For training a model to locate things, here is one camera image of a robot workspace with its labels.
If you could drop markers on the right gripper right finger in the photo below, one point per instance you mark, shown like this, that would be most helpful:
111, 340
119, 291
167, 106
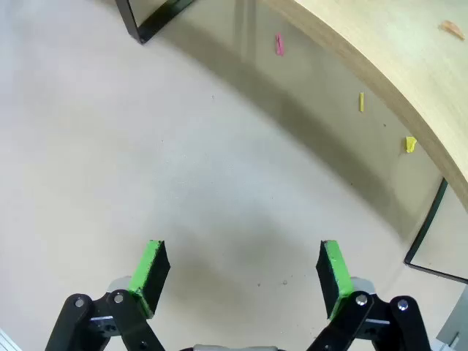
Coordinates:
334, 278

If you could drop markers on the crumpled yellow paper piece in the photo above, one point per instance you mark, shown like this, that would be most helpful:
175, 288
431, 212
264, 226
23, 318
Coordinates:
410, 144

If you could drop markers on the wood shelf unit black frame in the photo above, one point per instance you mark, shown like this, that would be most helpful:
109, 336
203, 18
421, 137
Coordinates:
402, 55

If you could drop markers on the yellow paper strip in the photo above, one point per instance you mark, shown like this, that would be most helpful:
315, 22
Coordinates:
361, 102

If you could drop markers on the pink paper scrap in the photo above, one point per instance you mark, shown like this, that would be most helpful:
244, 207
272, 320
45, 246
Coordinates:
279, 44

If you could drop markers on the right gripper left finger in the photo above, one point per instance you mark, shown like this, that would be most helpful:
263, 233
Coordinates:
151, 278

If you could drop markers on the large orange paper scrap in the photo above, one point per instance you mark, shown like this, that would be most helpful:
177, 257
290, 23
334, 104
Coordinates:
452, 29

